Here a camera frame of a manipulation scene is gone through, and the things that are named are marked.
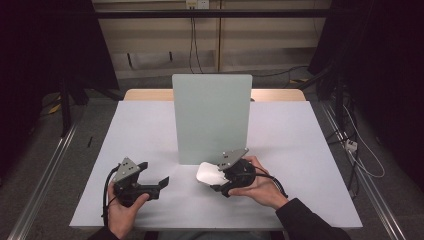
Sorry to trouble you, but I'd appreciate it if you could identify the black horizontal bar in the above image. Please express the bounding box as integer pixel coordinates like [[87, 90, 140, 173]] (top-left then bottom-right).
[[94, 8, 335, 20]]

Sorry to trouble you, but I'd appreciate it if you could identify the person's left hand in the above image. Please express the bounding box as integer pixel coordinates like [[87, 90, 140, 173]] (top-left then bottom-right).
[[107, 192, 151, 240]]

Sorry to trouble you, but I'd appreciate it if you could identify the white board eraser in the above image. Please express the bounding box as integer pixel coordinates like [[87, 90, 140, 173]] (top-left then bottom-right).
[[195, 161, 230, 186]]

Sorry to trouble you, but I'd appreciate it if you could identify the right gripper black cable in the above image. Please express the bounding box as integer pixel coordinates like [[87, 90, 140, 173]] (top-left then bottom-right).
[[253, 167, 290, 200]]

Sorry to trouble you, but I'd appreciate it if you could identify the black wall cable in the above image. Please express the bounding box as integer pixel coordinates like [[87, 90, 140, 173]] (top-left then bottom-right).
[[188, 16, 196, 74], [192, 16, 205, 74]]

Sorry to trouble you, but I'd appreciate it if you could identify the wall socket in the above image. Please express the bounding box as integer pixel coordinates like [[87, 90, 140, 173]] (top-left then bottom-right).
[[185, 0, 211, 10]]

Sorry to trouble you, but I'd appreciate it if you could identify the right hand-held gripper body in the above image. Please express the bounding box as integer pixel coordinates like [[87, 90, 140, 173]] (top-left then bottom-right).
[[216, 147, 258, 194]]

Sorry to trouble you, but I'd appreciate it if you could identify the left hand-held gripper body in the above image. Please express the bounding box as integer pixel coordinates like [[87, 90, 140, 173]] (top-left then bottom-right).
[[112, 157, 161, 208]]

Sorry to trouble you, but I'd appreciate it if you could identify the wooden table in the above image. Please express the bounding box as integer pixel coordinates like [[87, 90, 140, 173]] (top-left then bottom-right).
[[123, 88, 307, 102]]

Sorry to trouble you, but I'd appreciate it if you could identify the black curtain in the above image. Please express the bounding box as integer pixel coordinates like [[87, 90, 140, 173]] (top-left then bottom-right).
[[308, 0, 424, 191], [0, 0, 120, 181]]

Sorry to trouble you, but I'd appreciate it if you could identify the black floor cable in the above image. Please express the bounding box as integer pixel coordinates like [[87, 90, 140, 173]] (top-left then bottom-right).
[[251, 65, 310, 79]]

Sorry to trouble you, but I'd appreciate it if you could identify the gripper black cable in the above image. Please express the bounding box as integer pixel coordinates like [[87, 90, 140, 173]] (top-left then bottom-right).
[[253, 167, 290, 200], [101, 164, 122, 228]]

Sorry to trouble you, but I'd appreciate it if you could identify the black metal stand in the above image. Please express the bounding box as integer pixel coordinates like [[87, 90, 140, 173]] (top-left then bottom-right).
[[57, 77, 74, 138]]

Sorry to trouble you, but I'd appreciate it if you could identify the pale green glass board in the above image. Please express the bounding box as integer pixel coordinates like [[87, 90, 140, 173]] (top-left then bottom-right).
[[171, 73, 254, 166]]

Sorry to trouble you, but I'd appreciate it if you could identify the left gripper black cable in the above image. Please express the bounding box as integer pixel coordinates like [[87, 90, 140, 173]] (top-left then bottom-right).
[[101, 164, 122, 228]]

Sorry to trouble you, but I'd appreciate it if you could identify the white floor cable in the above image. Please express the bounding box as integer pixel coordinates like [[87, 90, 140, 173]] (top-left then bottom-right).
[[342, 104, 386, 179]]

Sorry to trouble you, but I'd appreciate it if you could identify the aluminium floor rail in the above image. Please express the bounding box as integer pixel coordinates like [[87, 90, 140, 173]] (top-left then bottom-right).
[[320, 102, 408, 240], [6, 122, 80, 240]]

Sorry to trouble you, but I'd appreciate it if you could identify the person's right hand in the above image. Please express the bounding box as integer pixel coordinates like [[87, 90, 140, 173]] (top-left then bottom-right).
[[227, 155, 290, 211]]

